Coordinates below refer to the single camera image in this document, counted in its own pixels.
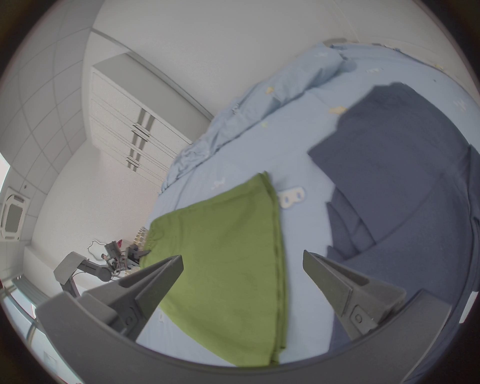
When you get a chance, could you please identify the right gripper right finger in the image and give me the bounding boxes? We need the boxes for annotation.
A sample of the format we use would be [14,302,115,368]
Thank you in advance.
[302,250,407,343]

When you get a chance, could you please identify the white ceiling air conditioner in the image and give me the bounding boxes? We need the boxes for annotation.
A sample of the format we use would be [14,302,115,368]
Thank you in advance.
[0,187,31,241]

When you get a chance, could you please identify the dark blue T-shirt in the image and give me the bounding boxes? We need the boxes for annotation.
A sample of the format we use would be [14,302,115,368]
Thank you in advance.
[307,82,480,376]

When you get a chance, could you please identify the pale blue quilt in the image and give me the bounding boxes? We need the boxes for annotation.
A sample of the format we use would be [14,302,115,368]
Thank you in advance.
[159,41,357,196]

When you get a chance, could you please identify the white wardrobe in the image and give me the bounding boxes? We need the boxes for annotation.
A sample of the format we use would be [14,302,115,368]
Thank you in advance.
[90,52,214,186]

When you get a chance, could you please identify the green shorts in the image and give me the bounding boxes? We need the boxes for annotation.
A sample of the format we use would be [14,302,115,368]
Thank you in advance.
[144,171,289,368]

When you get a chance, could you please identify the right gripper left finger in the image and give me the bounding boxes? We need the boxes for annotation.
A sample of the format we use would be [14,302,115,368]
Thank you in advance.
[80,255,184,343]

